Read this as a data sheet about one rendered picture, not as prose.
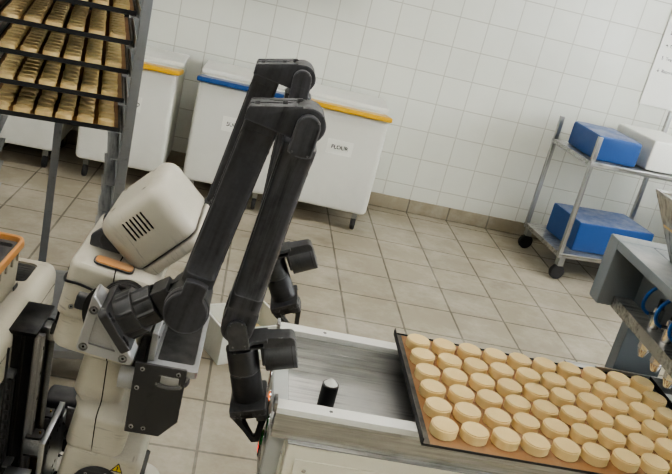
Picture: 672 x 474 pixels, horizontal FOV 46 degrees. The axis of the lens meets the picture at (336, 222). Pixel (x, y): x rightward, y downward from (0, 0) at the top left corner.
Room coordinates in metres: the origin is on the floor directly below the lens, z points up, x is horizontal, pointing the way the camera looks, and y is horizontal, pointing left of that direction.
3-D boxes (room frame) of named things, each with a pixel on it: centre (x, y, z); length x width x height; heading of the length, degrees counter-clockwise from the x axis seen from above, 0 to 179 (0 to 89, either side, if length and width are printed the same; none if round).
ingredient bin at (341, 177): (5.00, 0.12, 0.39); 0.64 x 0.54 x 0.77; 6
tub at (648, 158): (5.20, -1.90, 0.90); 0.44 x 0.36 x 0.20; 17
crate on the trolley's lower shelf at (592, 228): (5.16, -1.73, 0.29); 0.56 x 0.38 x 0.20; 106
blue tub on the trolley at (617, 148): (5.08, -1.54, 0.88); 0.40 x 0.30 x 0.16; 12
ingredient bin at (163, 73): (4.81, 1.40, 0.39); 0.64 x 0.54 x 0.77; 9
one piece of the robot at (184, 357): (1.46, 0.29, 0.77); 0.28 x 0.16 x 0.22; 8
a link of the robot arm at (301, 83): (1.70, 0.15, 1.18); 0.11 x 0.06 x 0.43; 8
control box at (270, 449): (1.33, 0.03, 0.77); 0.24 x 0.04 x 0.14; 8
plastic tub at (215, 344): (2.95, 0.27, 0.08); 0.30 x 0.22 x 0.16; 128
